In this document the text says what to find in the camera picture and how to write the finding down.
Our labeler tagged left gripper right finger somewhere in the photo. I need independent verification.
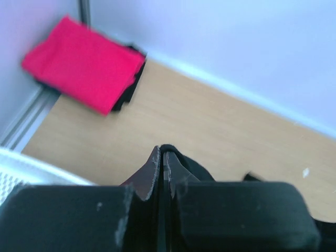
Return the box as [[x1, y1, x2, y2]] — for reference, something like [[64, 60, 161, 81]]
[[164, 151, 321, 252]]

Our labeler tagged left aluminium corner post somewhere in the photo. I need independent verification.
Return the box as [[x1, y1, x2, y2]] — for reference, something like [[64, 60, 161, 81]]
[[78, 0, 91, 26]]

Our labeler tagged folded red t shirt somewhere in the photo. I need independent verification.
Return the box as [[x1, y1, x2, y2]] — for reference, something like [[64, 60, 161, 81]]
[[22, 16, 144, 115]]

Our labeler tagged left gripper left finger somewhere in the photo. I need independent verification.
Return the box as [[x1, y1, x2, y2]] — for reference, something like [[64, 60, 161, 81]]
[[1, 147, 160, 251]]

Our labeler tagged folded black t shirt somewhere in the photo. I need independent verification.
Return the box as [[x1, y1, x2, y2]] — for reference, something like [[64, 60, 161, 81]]
[[110, 44, 146, 112]]

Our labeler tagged black t shirt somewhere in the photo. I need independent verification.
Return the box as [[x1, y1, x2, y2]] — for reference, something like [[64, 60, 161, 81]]
[[110, 44, 146, 112], [160, 143, 336, 252]]

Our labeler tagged white laundry basket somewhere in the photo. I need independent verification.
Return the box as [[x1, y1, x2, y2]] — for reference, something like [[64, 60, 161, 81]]
[[1, 148, 95, 203]]

